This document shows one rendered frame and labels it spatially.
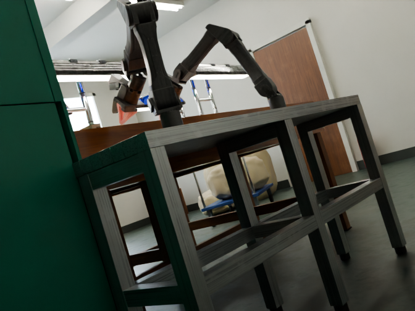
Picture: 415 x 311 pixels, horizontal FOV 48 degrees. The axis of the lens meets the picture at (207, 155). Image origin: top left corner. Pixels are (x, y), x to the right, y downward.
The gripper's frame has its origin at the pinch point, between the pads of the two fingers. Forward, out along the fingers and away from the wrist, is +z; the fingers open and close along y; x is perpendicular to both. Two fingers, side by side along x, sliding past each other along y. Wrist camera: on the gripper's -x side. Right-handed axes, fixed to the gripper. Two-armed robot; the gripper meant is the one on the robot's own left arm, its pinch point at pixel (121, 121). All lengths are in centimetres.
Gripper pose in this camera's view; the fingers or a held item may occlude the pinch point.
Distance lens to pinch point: 176.3
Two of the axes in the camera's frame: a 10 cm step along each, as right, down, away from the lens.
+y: -5.6, 1.4, -8.1
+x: 7.2, 5.6, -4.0
